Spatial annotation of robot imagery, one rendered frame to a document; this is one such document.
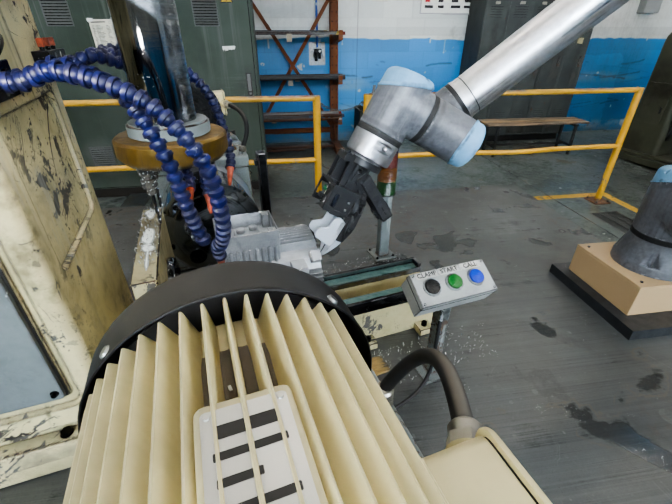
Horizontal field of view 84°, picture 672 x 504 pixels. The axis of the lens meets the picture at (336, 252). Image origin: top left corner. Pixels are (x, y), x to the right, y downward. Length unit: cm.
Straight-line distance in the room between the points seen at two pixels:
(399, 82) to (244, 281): 54
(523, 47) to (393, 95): 30
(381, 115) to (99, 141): 376
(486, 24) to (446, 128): 526
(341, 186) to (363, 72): 523
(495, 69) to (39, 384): 97
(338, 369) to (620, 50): 769
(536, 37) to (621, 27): 682
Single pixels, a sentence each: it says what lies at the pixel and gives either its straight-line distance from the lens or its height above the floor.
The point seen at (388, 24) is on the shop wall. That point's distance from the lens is 596.
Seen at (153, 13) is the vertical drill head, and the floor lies 150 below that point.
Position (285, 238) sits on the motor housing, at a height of 111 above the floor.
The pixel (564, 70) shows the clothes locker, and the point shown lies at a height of 97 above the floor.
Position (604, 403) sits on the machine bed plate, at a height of 80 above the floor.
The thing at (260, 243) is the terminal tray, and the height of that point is 112.
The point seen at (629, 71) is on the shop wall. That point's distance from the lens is 801.
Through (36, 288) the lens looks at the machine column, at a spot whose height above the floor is 119.
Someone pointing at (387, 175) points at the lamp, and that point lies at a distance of 117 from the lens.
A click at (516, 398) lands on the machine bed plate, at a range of 95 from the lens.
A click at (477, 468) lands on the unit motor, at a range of 21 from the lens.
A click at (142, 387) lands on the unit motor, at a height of 135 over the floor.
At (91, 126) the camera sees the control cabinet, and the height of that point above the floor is 71.
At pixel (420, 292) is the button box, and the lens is 72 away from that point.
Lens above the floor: 149
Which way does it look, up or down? 31 degrees down
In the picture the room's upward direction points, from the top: straight up
